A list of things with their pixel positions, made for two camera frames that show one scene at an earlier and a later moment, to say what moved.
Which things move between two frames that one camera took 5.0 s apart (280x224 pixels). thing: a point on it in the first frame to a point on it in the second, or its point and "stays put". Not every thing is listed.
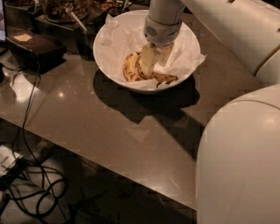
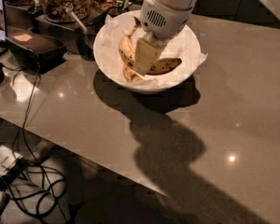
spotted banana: x=158 y=77 to x=128 y=46
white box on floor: x=1 y=160 stays put
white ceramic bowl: x=118 y=46 stays put
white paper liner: x=121 y=35 stays put
